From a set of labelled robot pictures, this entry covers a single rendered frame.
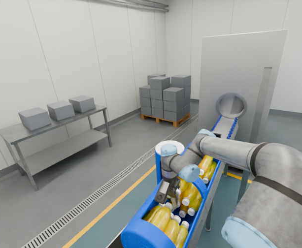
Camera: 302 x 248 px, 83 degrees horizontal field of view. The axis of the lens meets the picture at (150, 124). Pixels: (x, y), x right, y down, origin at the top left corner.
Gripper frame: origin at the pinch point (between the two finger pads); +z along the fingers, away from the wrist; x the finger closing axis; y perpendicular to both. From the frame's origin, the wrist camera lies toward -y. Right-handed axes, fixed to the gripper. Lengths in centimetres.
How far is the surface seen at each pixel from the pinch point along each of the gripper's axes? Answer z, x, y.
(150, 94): 45, 213, 315
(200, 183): -2.0, -10.2, 20.9
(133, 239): -1.1, 5.2, -23.2
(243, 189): 83, -33, 119
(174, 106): 66, 140, 308
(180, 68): 8, 218, 522
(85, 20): -130, 304, 227
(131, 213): 117, 82, 49
